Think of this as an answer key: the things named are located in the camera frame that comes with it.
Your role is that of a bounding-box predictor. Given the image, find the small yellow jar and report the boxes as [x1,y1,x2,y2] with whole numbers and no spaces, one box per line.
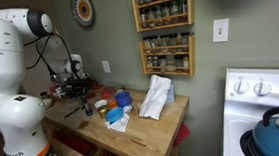
[96,104,111,119]

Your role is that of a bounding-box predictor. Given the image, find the white crumpled cloth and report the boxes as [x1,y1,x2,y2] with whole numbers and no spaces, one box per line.
[135,72,176,123]

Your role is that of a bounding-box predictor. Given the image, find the small metal lid jar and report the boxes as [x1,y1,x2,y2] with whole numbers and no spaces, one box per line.
[114,84,127,94]

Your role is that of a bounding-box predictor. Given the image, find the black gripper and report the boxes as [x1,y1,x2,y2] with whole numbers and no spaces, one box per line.
[61,76,94,102]

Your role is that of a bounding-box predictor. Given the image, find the small orange cup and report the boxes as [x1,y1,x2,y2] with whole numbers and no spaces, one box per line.
[106,98,119,111]

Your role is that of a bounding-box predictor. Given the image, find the white stove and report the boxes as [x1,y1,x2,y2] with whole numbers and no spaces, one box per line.
[215,64,279,156]

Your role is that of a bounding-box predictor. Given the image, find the white crumpled tissue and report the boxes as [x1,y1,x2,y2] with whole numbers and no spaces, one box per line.
[103,105,133,135]

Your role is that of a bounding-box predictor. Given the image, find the white light switch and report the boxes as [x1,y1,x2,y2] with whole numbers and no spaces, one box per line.
[210,18,232,43]

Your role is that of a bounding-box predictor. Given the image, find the blue plastic cup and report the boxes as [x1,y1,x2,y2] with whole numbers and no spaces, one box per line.
[114,90,134,109]

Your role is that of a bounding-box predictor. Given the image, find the red hanging cloth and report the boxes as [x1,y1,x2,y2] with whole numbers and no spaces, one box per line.
[172,122,193,147]

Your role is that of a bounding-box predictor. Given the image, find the blue round lid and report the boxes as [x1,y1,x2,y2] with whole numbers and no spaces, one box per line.
[104,106,126,125]

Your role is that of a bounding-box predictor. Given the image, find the white round cup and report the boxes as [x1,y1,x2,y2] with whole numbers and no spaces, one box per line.
[93,99,109,110]

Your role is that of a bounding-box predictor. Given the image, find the wooden spice rack three shelves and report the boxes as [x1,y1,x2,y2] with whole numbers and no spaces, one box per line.
[130,0,198,33]

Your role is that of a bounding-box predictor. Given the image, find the decorative wall plate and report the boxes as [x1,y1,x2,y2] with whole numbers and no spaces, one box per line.
[69,0,96,29]

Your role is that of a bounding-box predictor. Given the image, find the red orange plastic cup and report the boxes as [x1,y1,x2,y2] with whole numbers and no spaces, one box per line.
[99,88,116,101]

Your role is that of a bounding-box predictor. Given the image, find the wooden spice rack with rails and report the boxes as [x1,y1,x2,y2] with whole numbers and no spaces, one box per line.
[138,32,199,82]

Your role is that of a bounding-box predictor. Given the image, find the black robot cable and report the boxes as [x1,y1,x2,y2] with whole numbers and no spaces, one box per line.
[22,29,75,78]

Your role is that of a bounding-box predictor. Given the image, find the black stove burner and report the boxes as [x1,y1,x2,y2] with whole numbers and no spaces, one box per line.
[238,128,264,156]

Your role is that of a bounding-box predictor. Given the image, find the white wall outlet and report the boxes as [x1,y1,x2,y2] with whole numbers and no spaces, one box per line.
[101,59,112,75]

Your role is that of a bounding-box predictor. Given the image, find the brass knob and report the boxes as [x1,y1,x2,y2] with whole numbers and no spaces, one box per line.
[78,120,90,130]

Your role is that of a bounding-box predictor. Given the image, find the white stove knob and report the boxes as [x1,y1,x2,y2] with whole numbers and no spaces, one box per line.
[232,75,251,96]
[252,76,273,98]

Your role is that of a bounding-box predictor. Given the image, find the thin black pen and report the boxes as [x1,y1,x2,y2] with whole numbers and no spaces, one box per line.
[61,107,83,120]

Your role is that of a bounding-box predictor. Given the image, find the glass spice jar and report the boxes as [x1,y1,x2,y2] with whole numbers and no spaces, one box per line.
[167,33,179,48]
[158,34,170,48]
[179,31,191,47]
[142,36,152,50]
[149,34,161,49]

